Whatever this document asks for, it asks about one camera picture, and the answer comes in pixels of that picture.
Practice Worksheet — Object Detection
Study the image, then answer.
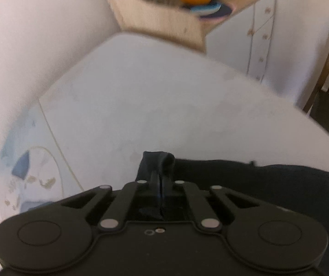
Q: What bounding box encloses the black garment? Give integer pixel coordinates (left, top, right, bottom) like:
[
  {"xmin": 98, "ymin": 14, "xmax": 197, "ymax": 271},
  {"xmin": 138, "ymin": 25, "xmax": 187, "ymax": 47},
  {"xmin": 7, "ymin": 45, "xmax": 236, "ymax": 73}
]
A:
[{"xmin": 136, "ymin": 151, "xmax": 329, "ymax": 275}]

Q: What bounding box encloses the white drawer cabinet wooden top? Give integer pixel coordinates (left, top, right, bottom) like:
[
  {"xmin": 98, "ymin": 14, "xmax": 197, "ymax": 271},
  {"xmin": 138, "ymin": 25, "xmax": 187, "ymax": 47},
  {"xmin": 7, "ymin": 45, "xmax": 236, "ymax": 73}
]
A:
[{"xmin": 200, "ymin": 0, "xmax": 275, "ymax": 82}]

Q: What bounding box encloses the wooden tray box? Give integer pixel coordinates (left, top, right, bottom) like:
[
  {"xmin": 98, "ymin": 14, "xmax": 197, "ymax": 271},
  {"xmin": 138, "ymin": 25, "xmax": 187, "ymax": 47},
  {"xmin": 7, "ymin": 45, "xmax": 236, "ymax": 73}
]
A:
[{"xmin": 108, "ymin": 0, "xmax": 206, "ymax": 52}]

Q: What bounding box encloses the blue round plate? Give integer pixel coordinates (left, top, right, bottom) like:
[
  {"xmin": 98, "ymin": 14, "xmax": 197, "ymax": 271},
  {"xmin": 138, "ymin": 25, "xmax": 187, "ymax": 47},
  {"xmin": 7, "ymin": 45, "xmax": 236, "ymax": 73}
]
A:
[{"xmin": 183, "ymin": 1, "xmax": 233, "ymax": 19}]

